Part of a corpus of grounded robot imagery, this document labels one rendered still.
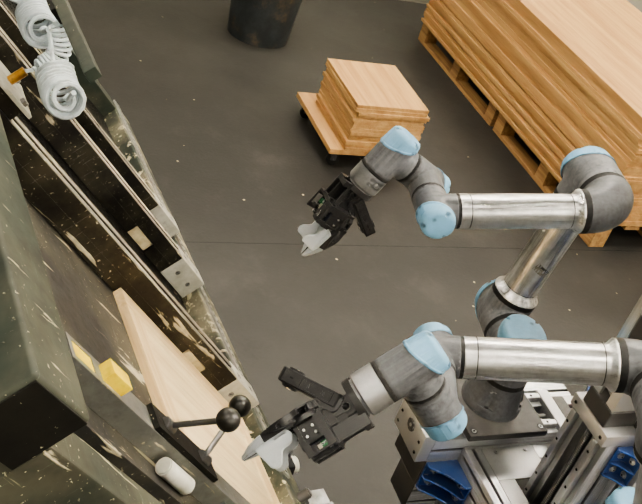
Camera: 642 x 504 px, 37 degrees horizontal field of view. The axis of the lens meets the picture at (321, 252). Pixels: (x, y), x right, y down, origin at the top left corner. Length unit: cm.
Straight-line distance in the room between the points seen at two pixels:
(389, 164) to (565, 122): 361
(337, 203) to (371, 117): 299
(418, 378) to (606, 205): 74
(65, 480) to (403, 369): 62
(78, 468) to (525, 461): 156
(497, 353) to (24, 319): 91
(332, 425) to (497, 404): 87
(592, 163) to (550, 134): 354
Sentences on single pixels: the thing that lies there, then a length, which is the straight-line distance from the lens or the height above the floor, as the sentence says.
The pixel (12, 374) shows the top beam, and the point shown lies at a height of 185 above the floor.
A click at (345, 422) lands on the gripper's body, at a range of 154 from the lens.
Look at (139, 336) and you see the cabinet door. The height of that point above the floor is 132.
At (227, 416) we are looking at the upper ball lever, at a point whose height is 152.
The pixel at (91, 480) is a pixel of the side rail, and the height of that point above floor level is 169.
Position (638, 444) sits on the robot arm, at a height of 154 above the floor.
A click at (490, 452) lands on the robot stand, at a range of 245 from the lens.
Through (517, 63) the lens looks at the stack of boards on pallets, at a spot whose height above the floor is 47.
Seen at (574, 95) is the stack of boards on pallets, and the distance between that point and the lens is 560.
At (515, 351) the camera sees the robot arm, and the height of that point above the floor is 157.
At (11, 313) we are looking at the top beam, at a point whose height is 186.
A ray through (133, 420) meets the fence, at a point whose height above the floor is 149.
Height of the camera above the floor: 255
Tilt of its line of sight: 34 degrees down
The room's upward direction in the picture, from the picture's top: 19 degrees clockwise
